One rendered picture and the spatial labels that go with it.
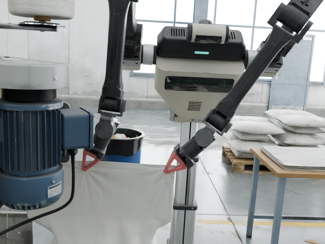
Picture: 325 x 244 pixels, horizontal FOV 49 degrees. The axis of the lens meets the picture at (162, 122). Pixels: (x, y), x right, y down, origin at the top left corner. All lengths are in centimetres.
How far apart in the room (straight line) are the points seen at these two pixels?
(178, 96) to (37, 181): 91
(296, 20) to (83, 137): 66
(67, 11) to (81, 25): 834
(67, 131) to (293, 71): 919
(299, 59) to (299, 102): 112
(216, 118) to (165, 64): 45
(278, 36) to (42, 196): 76
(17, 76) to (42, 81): 5
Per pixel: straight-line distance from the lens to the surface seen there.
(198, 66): 153
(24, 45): 964
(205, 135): 110
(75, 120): 86
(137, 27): 135
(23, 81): 79
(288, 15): 110
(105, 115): 111
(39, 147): 84
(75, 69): 934
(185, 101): 163
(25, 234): 175
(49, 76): 80
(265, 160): 260
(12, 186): 87
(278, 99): 980
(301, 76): 996
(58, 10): 95
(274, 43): 110
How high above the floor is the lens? 146
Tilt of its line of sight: 11 degrees down
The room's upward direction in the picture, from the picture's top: 3 degrees clockwise
